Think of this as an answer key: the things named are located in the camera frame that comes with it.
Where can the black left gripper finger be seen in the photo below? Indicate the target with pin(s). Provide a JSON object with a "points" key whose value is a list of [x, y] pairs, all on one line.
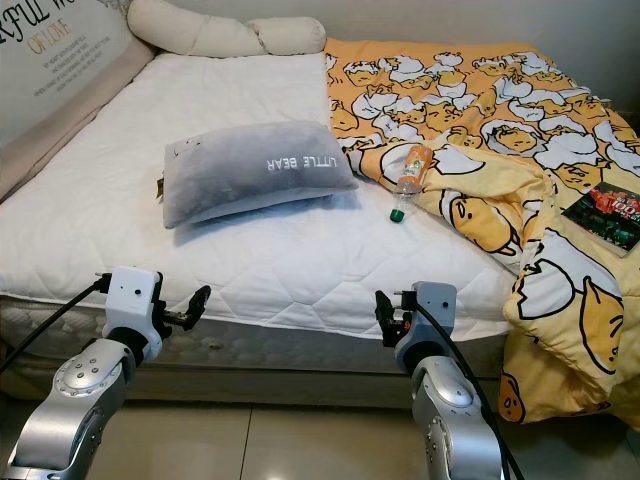
{"points": [[198, 299]]}

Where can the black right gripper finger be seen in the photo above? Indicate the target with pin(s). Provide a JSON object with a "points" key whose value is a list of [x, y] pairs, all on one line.
{"points": [[388, 318]]}

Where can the dark red book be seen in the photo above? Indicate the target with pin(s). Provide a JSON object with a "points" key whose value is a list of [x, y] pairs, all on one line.
{"points": [[605, 212]]}

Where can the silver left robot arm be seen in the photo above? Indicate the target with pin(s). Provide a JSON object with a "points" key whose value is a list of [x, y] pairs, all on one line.
{"points": [[80, 400]]}

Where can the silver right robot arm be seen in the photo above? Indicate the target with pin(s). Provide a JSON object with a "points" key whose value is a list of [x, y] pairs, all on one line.
{"points": [[455, 420]]}

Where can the white quilted mattress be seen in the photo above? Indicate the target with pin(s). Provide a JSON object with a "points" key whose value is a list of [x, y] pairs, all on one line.
{"points": [[240, 260]]}

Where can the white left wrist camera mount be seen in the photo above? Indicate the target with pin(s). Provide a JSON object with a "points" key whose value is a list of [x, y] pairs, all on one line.
{"points": [[132, 295]]}

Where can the grey Little Bear pillow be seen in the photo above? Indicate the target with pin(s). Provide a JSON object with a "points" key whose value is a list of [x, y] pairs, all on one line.
{"points": [[240, 178]]}

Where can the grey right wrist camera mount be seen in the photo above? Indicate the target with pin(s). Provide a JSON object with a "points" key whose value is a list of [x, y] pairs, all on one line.
{"points": [[435, 310]]}

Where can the cream bolster pillow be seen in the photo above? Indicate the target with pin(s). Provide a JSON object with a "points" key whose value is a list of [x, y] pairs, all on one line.
{"points": [[200, 35]]}

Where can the orange drink bottle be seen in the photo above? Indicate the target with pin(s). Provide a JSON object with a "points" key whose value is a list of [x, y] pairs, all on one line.
{"points": [[415, 168]]}

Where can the yellow cartoon egg blanket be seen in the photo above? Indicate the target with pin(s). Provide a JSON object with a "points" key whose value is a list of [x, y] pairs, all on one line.
{"points": [[500, 110]]}

